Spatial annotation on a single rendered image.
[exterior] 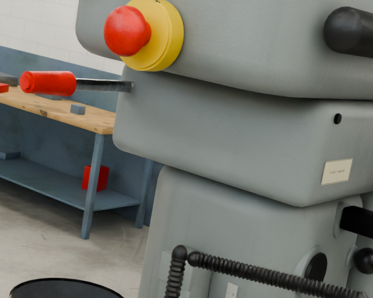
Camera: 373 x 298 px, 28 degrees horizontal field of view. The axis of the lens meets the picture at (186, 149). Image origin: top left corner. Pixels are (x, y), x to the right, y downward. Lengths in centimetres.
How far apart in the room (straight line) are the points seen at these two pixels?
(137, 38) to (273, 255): 27
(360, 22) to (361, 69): 11
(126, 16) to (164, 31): 3
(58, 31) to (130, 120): 629
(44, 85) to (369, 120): 31
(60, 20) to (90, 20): 636
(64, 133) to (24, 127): 54
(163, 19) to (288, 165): 17
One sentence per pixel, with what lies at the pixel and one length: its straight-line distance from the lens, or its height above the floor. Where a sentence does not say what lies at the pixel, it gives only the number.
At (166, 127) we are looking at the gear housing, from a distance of 73.
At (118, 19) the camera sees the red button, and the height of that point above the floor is 177.
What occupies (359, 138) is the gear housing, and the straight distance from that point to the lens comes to 73.
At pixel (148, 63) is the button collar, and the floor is 174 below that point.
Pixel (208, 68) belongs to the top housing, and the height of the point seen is 174.
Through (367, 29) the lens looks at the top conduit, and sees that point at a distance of 57.
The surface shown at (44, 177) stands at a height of 23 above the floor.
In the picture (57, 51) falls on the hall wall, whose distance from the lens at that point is 703.
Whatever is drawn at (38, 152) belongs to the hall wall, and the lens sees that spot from 719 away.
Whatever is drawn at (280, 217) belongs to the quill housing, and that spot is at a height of 161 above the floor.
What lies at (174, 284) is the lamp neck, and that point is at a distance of 65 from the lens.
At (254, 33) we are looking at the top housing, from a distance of 58.
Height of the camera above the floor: 178
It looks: 10 degrees down
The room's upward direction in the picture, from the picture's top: 10 degrees clockwise
